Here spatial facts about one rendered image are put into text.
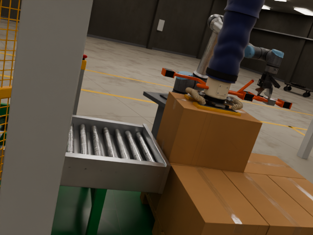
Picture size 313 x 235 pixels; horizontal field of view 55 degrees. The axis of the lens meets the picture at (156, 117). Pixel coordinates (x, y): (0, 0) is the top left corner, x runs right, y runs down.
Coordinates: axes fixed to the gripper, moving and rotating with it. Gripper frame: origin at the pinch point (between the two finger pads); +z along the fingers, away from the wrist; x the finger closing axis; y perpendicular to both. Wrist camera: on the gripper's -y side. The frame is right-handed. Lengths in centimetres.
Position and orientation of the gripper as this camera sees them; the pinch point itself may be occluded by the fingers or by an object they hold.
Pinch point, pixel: (263, 98)
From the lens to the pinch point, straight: 245.3
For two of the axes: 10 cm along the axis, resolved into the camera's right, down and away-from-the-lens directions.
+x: 2.4, 3.5, -9.1
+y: -9.4, -1.5, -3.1
